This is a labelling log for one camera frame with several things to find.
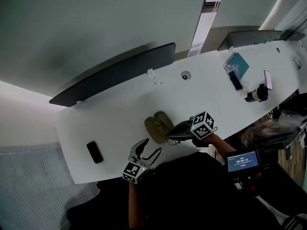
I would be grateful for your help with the smartphone with lit screen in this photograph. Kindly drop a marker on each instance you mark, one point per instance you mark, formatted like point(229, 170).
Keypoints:
point(268, 79)

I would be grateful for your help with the black and white bottle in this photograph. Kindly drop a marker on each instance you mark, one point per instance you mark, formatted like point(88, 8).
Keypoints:
point(255, 94)

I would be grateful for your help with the person's black clothing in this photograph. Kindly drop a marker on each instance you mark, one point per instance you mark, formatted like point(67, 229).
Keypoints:
point(192, 195)

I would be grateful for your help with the white divider bracket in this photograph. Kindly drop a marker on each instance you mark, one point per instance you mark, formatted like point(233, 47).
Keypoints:
point(80, 102)
point(150, 71)

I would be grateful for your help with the teal notebook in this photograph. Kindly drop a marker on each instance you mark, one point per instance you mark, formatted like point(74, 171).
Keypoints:
point(239, 65)

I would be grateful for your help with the narrow glass window strip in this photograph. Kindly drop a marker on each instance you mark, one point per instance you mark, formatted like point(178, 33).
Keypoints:
point(206, 20)

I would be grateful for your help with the long dark desk divider panel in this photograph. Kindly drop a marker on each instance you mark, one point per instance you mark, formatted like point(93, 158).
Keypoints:
point(120, 75)

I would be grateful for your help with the black smartphone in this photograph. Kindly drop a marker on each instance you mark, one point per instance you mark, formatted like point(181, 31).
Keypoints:
point(95, 152)

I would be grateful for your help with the short dark desk divider panel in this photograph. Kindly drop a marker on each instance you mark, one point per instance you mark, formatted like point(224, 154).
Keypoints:
point(249, 38)

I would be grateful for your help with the olive glasses case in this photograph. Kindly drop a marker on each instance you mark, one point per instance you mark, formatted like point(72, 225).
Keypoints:
point(153, 130)

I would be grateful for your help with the person's right forearm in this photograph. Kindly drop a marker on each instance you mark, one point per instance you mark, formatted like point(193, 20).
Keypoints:
point(221, 145)

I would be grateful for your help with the slim black device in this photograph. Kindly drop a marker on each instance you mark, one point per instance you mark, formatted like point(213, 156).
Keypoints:
point(235, 81)

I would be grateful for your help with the person's left forearm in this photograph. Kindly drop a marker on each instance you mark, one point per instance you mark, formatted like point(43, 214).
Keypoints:
point(135, 205)

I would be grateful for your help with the small display monitor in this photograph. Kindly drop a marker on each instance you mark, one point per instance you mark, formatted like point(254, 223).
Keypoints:
point(242, 162)

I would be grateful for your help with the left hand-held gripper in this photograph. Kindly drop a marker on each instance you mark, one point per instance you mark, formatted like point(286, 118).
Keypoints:
point(134, 171)

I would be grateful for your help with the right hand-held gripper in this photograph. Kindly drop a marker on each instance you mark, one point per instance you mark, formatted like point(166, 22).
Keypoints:
point(202, 126)

